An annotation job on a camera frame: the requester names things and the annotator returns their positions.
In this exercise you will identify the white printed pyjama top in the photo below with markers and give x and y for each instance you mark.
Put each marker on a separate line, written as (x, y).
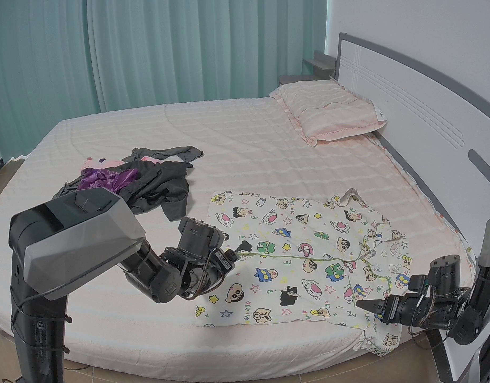
(293, 245)

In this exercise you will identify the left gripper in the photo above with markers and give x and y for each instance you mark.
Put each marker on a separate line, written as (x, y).
(223, 263)

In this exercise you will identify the pale pink pillow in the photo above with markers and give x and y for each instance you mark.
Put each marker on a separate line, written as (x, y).
(328, 112)

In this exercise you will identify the grey bedside table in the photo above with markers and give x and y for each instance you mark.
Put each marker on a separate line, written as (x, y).
(322, 60)

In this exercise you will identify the purple garment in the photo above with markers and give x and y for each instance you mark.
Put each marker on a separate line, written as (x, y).
(105, 180)

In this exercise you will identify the blue-green curtain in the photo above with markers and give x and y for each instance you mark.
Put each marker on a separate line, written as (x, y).
(169, 34)

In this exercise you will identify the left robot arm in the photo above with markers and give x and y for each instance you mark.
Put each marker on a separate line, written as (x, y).
(81, 233)

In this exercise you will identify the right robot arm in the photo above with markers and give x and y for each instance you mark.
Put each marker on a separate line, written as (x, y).
(444, 269)

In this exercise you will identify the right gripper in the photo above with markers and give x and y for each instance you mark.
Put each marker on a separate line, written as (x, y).
(404, 309)

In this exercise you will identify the black garment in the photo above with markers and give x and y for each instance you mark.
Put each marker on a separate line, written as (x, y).
(165, 190)

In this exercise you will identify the bed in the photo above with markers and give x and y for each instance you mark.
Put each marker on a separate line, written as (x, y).
(269, 142)

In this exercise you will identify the pink garment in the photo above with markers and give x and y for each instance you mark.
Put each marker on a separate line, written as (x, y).
(93, 162)

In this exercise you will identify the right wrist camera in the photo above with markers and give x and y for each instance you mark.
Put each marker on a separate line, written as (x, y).
(417, 283)

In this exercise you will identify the dark grey garment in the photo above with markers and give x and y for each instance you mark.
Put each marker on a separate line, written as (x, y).
(67, 190)

